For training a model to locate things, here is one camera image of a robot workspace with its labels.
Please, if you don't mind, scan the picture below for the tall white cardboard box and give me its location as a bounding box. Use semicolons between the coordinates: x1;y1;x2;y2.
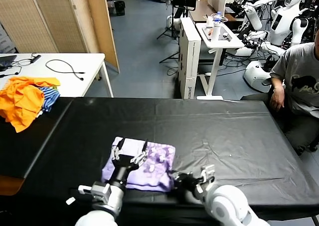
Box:
178;17;202;100

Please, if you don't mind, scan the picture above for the black table cover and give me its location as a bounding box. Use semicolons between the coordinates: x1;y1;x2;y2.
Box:
23;97;319;223

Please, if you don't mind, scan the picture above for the blue striped garment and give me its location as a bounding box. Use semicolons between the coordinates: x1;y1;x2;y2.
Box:
37;86;61;113

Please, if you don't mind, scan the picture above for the white round device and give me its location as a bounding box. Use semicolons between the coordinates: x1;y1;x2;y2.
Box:
166;14;181;29

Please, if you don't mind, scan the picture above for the person in gray t-shirt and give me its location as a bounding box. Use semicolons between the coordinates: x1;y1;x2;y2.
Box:
268;18;319;157

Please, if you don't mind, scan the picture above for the black laptop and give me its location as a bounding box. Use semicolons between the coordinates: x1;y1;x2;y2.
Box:
0;54;17;72

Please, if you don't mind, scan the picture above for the orange garment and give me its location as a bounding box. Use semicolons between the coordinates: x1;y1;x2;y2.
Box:
0;76;61;133

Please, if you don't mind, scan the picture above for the person's bare hand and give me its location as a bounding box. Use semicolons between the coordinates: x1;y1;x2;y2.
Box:
270;85;285;111

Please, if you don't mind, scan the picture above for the slim white humanoid robot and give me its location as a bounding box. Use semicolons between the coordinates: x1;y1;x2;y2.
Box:
240;0;281;31

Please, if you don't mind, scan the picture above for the lavender t-shirt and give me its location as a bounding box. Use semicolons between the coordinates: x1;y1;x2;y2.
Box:
101;136;176;193

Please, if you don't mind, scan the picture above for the black tripod stand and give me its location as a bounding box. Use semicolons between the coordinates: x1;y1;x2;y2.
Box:
159;50;180;76
156;5;180;40

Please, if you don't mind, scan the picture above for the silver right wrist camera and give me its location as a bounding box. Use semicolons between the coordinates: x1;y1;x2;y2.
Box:
199;164;216;184

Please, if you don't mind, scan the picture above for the black tray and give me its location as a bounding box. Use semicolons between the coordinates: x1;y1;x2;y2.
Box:
201;25;234;42

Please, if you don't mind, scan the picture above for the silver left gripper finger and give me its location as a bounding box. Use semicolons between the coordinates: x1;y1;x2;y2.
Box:
131;140;149;165
111;138;125;161

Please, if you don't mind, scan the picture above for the white standing desk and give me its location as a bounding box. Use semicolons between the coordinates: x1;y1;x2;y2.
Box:
195;22;245;101

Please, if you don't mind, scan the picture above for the white tumbler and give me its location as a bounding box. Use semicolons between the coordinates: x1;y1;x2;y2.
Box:
210;20;221;43

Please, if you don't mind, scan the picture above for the white domed robot base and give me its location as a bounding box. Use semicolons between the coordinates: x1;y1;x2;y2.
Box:
243;60;272;90

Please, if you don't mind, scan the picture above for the wooden folding screen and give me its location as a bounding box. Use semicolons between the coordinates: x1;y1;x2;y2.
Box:
0;0;120;74

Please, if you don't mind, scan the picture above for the brown desk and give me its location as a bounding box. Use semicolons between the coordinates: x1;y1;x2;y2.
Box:
188;0;245;23

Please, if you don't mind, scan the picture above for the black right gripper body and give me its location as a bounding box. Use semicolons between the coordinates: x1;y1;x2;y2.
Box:
171;171;202;202

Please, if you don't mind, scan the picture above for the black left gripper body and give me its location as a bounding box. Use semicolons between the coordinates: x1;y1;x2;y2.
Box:
109;154;140;187

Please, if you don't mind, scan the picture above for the white table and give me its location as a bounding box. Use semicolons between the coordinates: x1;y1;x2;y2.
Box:
0;53;115;98

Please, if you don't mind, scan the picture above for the person's bare forearm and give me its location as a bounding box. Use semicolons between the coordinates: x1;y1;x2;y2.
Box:
270;76;285;88

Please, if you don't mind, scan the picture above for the glossy black low table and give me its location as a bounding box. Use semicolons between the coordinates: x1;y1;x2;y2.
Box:
0;97;74;179

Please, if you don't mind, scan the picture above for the black trash bin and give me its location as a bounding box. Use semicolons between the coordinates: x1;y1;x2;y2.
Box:
114;0;126;16

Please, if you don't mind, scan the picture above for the black looped cable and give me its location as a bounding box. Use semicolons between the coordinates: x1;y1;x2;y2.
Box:
45;59;86;81

